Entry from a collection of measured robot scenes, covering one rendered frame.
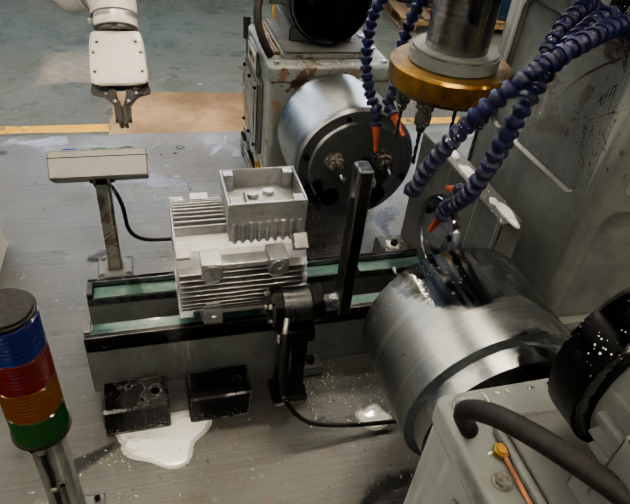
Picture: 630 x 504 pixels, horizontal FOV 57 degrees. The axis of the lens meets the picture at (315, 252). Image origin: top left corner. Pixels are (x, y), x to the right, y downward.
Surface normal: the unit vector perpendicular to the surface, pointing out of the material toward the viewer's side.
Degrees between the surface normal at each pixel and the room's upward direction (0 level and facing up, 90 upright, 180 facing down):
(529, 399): 0
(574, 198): 90
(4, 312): 0
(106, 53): 52
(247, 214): 90
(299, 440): 0
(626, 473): 90
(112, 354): 90
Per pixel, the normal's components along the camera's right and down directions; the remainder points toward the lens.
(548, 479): 0.09, -0.78
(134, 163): 0.25, 0.01
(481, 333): -0.25, -0.70
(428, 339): -0.64, -0.47
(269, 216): 0.26, 0.62
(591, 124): -0.96, 0.09
